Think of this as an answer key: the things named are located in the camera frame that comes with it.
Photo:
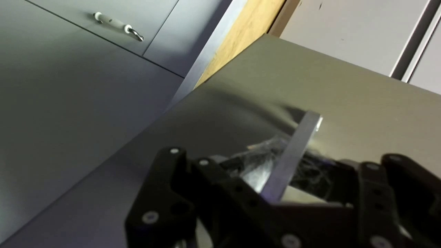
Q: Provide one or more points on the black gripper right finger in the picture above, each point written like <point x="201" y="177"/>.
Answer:
<point x="404" y="202"/>

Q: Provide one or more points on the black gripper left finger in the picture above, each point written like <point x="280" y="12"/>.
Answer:
<point x="197" y="207"/>

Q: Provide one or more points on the beige drawer without note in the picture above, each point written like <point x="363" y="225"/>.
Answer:
<point x="229" y="115"/>

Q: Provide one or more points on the grey metal filing cabinet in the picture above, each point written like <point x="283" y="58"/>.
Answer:
<point x="358" y="32"/>

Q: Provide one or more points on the grey cabinet drawer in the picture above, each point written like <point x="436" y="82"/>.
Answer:
<point x="353" y="32"/>

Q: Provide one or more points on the white under-table drawer unit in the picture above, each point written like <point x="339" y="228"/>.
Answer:
<point x="69" y="7"/>

